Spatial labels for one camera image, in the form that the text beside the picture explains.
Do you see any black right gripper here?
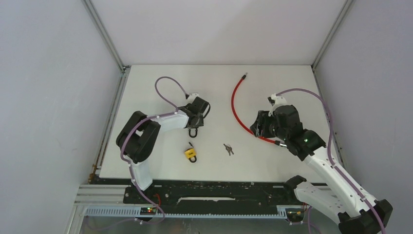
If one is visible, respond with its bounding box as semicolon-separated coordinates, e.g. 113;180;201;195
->
250;110;289;141

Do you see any black padlock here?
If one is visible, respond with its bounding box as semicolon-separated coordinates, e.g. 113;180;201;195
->
188;128;198;138

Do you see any yellow padlock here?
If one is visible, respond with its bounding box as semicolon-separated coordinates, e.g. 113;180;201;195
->
184;142;197;163

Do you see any key bunch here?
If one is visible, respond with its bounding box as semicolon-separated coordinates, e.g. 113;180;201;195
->
224;144;234;156

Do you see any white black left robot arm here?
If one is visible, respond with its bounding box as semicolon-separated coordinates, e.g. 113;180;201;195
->
116;97;210;203

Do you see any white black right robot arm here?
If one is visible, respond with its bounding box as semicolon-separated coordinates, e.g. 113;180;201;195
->
250;105;393;234

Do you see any red cable lock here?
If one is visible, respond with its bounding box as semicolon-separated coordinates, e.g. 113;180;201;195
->
230;73;288;149

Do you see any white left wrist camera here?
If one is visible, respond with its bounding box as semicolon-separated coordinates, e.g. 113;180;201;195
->
185;93;200;102

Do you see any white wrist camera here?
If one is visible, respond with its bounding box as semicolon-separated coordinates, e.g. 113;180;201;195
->
267;94;287;117
185;93;200;102

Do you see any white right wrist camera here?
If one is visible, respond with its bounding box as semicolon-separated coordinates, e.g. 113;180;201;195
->
267;94;287;117

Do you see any aluminium frame rail right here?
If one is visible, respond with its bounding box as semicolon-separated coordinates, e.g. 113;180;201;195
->
311;0;372;234

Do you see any aluminium frame rail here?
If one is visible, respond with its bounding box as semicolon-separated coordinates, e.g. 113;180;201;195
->
311;0;372;234
66;0;131;234

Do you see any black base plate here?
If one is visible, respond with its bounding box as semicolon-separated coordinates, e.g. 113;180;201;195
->
123;180;309;216

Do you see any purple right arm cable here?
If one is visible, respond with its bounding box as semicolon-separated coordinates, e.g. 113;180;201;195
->
276;88;388;234

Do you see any aluminium frame rail left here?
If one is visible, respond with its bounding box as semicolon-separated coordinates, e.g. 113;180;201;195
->
66;0;131;234

